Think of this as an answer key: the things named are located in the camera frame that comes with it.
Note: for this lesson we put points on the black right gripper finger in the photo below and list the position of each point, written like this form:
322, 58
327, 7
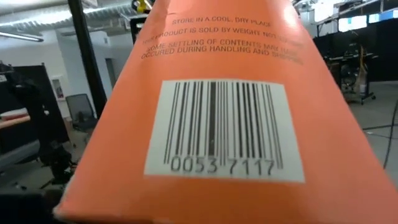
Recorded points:
25, 208

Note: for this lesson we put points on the pink plate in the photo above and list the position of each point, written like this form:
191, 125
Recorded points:
12, 114

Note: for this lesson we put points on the pumpkin cereal box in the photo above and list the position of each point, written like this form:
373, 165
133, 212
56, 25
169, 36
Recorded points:
217, 124

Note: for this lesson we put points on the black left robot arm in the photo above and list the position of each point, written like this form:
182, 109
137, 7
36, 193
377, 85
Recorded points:
56, 158

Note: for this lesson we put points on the black office chair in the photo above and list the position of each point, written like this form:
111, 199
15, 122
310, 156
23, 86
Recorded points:
79, 109

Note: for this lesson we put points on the ceiling light tube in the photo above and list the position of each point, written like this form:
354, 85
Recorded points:
21, 36

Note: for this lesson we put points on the yellow overhead object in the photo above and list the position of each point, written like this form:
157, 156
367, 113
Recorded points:
141, 5

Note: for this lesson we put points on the computer monitor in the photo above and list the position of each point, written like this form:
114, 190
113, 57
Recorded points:
353, 23

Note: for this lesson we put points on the black vertical post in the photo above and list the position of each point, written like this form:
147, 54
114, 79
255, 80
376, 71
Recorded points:
87, 62

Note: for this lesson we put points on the black workstation frame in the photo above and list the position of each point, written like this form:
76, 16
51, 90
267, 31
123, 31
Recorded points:
385, 56

